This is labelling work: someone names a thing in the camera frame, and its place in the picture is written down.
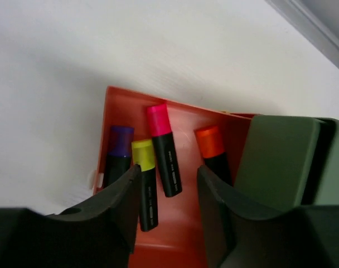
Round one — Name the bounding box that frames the yellow highlighter marker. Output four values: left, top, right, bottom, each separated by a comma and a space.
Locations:
132, 139, 158, 232

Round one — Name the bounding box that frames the pink highlighter marker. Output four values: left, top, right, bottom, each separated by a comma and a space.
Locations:
147, 103, 182, 197

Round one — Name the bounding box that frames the purple highlighter marker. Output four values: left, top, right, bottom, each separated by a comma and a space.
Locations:
103, 126, 134, 188

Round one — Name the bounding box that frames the orange highlighter marker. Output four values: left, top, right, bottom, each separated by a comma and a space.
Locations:
195, 125, 233, 186

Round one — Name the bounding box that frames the green top drawer box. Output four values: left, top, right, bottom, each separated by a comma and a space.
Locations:
234, 115, 339, 211

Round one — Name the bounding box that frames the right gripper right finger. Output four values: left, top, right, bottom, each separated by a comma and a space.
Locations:
197, 165, 339, 267

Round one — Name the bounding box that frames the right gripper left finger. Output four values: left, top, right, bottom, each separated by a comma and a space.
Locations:
0, 165, 141, 267

